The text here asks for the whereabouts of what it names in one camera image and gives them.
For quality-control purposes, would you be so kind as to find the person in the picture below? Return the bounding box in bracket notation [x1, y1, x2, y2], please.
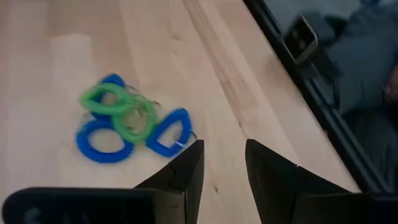
[301, 0, 398, 191]

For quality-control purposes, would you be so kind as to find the blue spring keychain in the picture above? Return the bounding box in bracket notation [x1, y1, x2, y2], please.
[145, 108, 193, 158]
[76, 119, 135, 164]
[93, 73, 127, 119]

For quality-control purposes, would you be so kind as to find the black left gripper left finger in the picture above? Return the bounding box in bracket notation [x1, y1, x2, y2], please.
[133, 139, 205, 224]

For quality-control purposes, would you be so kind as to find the green spring keychain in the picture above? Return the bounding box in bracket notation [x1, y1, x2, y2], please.
[79, 82, 131, 116]
[112, 95, 159, 146]

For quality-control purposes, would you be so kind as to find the black table frame rail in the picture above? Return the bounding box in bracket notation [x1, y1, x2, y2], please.
[242, 0, 389, 194]

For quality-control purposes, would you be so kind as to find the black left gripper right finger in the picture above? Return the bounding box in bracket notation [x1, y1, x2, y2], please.
[245, 139, 351, 224]

